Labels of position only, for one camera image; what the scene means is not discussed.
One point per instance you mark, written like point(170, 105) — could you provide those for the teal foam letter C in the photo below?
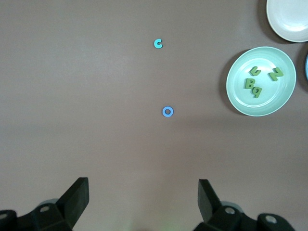
point(155, 43)

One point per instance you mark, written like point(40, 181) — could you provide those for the green foam letter J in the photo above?
point(252, 71)

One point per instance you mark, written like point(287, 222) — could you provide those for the blue foam letter O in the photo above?
point(164, 111)

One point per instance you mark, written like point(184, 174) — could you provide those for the green foam letter B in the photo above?
point(246, 83)

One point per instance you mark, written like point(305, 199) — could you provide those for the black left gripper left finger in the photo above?
point(60, 216)

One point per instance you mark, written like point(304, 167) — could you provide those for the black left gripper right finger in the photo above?
point(223, 219)

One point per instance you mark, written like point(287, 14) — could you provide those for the green foam letter N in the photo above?
point(276, 74)

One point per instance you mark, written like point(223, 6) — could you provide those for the green foam letter P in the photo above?
point(255, 95)

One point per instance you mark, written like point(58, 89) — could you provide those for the beige plate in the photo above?
point(291, 16)

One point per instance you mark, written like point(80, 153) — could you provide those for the brown table cover sheet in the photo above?
point(96, 96)

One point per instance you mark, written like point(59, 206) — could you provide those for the blue plate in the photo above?
point(306, 67)

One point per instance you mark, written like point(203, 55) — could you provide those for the green plate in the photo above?
point(276, 101)

